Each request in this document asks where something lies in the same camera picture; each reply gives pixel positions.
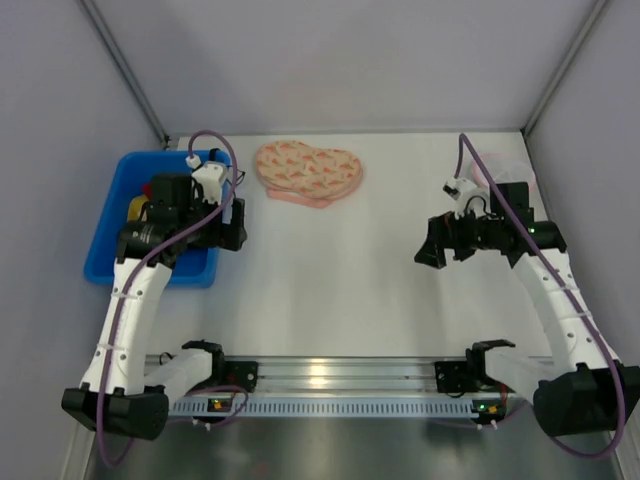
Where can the blue plastic bin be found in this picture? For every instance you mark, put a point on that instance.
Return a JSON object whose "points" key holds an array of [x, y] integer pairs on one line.
{"points": [[195, 268]]}

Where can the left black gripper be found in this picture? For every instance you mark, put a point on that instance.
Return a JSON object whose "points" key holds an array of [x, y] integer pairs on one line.
{"points": [[235, 223]]}

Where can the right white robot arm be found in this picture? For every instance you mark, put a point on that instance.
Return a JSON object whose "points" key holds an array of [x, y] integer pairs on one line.
{"points": [[586, 388]]}

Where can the yellow garment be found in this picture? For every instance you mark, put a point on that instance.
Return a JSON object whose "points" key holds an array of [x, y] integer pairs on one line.
{"points": [[135, 207]]}

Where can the round pink mesh laundry bag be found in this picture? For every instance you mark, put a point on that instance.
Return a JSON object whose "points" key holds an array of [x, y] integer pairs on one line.
{"points": [[502, 168]]}

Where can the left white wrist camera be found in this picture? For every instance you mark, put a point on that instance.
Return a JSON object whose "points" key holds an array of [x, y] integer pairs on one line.
{"points": [[210, 177]]}

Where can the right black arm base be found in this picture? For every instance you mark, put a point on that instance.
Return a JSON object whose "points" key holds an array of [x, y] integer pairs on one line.
{"points": [[453, 377]]}

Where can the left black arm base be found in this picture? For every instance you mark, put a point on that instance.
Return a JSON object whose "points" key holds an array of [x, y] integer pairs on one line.
{"points": [[241, 373]]}

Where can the red garment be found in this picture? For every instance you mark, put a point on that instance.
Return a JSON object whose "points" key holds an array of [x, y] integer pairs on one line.
{"points": [[146, 189]]}

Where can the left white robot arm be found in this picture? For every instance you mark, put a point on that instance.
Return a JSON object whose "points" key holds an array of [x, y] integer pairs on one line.
{"points": [[116, 395]]}

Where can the slotted cable duct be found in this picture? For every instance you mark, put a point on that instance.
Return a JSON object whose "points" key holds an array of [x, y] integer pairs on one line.
{"points": [[338, 407]]}

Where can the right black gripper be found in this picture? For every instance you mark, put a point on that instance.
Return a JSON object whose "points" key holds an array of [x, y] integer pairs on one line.
{"points": [[455, 240]]}

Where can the floral mesh laundry bag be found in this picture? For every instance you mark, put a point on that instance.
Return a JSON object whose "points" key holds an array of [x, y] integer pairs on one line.
{"points": [[294, 172]]}

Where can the aluminium mounting rail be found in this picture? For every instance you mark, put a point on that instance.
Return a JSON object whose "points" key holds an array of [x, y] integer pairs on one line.
{"points": [[345, 375]]}

